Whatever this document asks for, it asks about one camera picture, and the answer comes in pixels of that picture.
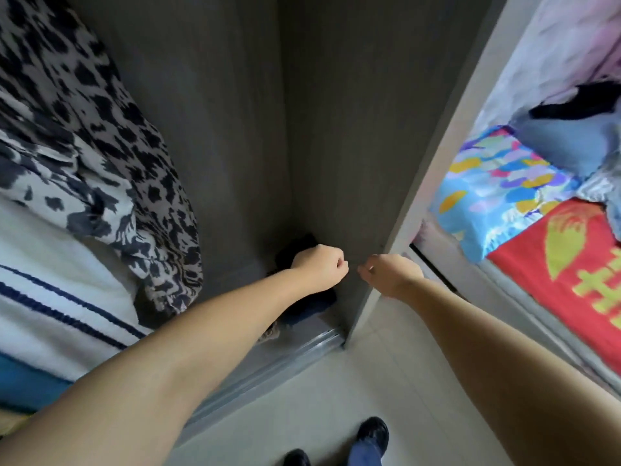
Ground person's right hand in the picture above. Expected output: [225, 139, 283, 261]
[357, 253, 426, 299]

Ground person's left hand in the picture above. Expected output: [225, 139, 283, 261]
[289, 244, 351, 295]

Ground blue jeans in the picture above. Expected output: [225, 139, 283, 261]
[283, 291, 339, 328]

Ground beige patterned garment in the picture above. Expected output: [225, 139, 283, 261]
[257, 320, 285, 346]

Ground grey wardrobe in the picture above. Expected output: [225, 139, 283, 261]
[0, 0, 545, 447]

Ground white jacket with navy stripes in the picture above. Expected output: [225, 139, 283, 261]
[0, 194, 157, 384]

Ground pile of mixed clothes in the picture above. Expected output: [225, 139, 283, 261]
[528, 80, 621, 241]

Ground black white patterned garment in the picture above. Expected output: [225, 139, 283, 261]
[0, 0, 205, 318]

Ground teal cartoon print shirt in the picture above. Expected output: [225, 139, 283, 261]
[0, 352, 74, 416]

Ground yellow hoodie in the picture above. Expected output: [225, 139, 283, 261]
[0, 407, 35, 438]

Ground person's left forearm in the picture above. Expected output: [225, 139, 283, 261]
[0, 267, 316, 466]

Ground person's right forearm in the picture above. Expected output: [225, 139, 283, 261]
[393, 278, 621, 466]

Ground person's blue trousers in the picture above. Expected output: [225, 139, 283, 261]
[347, 439, 384, 466]

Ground blue patterned pillow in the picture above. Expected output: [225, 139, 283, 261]
[430, 126, 585, 265]

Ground red and yellow blanket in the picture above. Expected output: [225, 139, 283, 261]
[412, 126, 621, 399]

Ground pale blue pillow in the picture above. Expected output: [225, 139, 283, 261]
[509, 100, 621, 183]

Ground white tufted headboard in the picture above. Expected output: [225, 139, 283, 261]
[470, 0, 621, 137]

